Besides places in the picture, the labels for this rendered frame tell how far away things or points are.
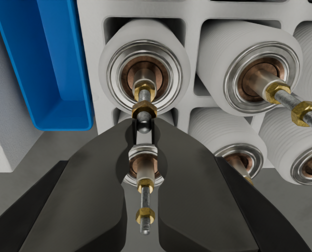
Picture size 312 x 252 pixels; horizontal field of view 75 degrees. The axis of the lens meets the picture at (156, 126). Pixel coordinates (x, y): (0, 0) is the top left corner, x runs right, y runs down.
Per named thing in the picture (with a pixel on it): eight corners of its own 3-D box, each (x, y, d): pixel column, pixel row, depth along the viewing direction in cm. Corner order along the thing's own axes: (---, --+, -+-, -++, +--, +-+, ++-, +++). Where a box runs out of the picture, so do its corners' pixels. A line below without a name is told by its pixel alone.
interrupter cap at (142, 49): (145, 123, 23) (145, 126, 23) (91, 78, 20) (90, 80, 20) (196, 78, 21) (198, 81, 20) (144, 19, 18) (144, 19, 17)
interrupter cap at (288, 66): (213, 107, 23) (215, 110, 22) (236, 35, 19) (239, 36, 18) (276, 114, 23) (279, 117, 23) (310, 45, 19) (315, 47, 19)
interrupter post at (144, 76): (145, 94, 21) (144, 108, 19) (128, 78, 20) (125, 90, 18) (161, 78, 21) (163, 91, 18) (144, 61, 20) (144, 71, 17)
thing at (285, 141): (259, 130, 46) (315, 194, 31) (225, 115, 44) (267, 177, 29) (290, 94, 42) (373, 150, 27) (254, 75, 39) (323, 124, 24)
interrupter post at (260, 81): (243, 88, 22) (257, 102, 19) (251, 66, 20) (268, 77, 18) (264, 91, 22) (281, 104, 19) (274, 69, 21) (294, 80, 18)
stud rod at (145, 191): (140, 173, 25) (137, 232, 19) (146, 170, 25) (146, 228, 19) (144, 178, 26) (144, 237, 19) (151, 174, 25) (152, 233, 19)
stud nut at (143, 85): (135, 79, 17) (134, 83, 16) (155, 81, 17) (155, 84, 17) (134, 101, 18) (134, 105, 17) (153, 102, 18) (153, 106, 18)
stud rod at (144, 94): (139, 79, 19) (136, 120, 12) (150, 80, 19) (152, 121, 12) (139, 89, 19) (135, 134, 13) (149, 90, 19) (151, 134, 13)
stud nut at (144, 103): (132, 98, 14) (132, 103, 13) (157, 100, 14) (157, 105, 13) (132, 122, 15) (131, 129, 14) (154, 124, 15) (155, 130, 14)
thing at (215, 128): (217, 74, 39) (262, 123, 24) (231, 113, 44) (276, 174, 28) (172, 96, 41) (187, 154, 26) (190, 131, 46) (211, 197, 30)
